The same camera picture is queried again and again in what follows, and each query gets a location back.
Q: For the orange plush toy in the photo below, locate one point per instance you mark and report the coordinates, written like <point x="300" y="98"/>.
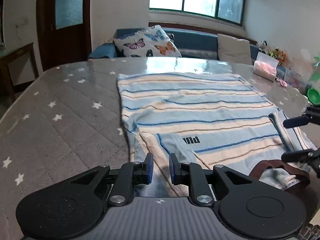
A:
<point x="281" y="56"/>

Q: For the clear plastic storage box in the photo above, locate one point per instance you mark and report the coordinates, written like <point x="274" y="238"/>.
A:
<point x="295" y="80"/>

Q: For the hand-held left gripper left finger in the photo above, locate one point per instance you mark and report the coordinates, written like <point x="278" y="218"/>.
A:
<point x="150" y="167"/>

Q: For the dark wooden door with glass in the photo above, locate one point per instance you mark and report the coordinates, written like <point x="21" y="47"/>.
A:
<point x="67" y="42"/>

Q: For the white butterfly-print pillow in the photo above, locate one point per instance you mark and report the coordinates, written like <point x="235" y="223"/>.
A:
<point x="147" y="41"/>

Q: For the beige cushion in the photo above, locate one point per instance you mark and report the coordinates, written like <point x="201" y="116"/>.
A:
<point x="233" y="48"/>

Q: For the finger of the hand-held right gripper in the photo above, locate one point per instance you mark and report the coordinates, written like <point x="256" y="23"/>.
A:
<point x="297" y="155"/>
<point x="297" y="122"/>

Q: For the pink hair clip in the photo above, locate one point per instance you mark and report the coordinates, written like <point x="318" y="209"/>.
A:
<point x="282" y="83"/>

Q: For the pink tissue pack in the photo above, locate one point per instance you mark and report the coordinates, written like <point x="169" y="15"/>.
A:
<point x="265" y="67"/>

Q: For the grey star-print table cover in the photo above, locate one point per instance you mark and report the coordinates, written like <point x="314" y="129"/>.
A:
<point x="62" y="130"/>

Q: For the green plastic bottle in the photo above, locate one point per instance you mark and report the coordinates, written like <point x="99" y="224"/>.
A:
<point x="313" y="96"/>

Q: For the panda plush toy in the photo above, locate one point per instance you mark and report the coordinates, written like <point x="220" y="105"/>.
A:
<point x="263" y="45"/>

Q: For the blue sofa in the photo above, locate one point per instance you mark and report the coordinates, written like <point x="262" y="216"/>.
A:
<point x="197" y="41"/>

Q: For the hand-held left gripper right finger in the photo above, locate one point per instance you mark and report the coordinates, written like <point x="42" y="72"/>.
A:
<point x="172" y="168"/>

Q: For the blue beige striped garment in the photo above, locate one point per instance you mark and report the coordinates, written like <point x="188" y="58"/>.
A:
<point x="200" y="110"/>

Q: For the dark wooden side table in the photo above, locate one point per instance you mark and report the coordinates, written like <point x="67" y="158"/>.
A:
<point x="20" y="51"/>

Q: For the white wall socket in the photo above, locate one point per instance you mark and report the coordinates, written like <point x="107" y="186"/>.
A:
<point x="22" y="22"/>

